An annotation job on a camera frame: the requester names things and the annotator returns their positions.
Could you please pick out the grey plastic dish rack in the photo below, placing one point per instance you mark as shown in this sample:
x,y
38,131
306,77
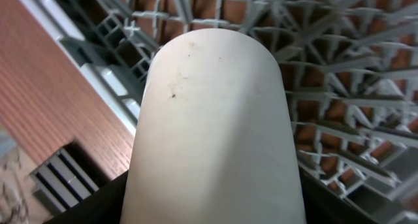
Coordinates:
x,y
350,68

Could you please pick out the white cup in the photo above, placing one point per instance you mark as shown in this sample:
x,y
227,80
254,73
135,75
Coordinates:
x,y
214,142

